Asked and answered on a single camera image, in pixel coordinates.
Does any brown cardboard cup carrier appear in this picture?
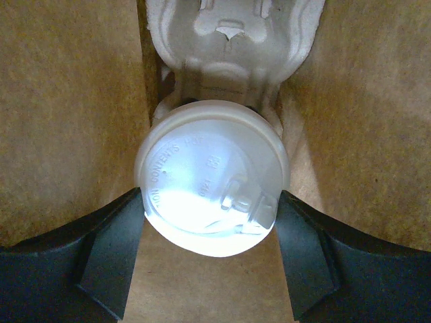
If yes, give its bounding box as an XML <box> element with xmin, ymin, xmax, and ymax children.
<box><xmin>146</xmin><ymin>0</ymin><xmax>324</xmax><ymax>134</ymax></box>

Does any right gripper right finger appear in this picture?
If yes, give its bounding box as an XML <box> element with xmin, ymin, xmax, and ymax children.
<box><xmin>275</xmin><ymin>191</ymin><xmax>430</xmax><ymax>322</ymax></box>

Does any green paper bag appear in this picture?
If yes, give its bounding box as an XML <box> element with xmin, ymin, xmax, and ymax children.
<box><xmin>1</xmin><ymin>1</ymin><xmax>430</xmax><ymax>322</ymax></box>

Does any white paper coffee cup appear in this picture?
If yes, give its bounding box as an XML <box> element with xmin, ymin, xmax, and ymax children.
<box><xmin>133</xmin><ymin>99</ymin><xmax>291</xmax><ymax>258</ymax></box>

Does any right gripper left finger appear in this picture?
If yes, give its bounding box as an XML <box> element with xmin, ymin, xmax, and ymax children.
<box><xmin>1</xmin><ymin>188</ymin><xmax>144</xmax><ymax>322</ymax></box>

